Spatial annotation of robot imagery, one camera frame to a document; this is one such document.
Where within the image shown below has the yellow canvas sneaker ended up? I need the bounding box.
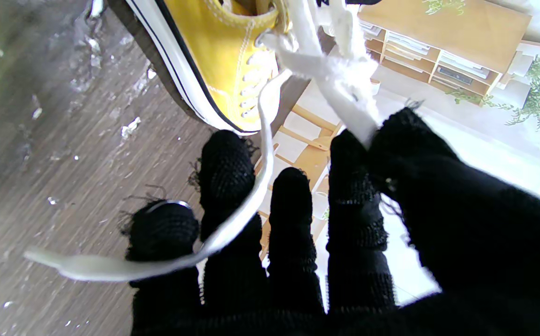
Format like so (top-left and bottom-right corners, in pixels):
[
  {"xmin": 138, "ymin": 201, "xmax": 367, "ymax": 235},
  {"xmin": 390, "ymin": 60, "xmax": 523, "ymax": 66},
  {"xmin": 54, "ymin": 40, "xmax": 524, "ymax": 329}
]
[{"xmin": 107, "ymin": 0, "xmax": 312, "ymax": 136}]

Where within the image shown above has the printed room scene backdrop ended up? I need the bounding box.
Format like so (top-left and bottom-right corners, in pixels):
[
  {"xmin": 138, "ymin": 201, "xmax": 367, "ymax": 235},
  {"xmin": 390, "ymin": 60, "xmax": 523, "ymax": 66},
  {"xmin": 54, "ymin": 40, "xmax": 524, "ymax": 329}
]
[{"xmin": 251, "ymin": 0, "xmax": 540, "ymax": 308}]

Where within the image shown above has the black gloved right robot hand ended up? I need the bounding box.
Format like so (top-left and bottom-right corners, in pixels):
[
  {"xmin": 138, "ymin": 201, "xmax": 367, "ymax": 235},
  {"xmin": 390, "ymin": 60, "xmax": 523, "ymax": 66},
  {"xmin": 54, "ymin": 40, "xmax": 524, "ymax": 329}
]
[{"xmin": 121, "ymin": 107, "xmax": 540, "ymax": 336}]

